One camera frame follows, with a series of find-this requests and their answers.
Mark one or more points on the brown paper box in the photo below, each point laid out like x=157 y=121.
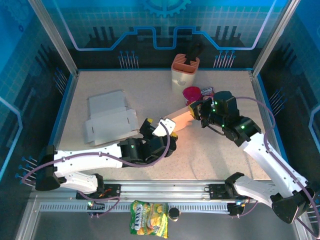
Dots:
x=180 y=120

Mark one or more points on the white paper box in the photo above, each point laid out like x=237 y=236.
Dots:
x=110 y=117

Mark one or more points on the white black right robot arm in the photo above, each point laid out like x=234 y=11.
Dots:
x=270 y=160

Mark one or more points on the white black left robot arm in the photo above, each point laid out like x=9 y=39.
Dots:
x=82 y=156

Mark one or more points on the pink lidded cup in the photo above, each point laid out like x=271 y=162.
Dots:
x=191 y=93

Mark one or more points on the purple candy bag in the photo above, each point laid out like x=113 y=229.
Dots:
x=207 y=91

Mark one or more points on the beige knife block orange top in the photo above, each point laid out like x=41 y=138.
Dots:
x=182 y=77

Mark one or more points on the yellow candy bag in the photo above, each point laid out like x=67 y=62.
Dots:
x=148 y=220

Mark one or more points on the black round knob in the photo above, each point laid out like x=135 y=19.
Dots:
x=173 y=213

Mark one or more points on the aluminium mounting rail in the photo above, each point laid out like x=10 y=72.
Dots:
x=162 y=190

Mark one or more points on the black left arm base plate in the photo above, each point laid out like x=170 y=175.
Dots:
x=115 y=191

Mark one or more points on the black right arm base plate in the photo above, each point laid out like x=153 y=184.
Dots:
x=217 y=191

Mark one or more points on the aluminium frame post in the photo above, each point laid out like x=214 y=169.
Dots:
x=53 y=37
x=272 y=37

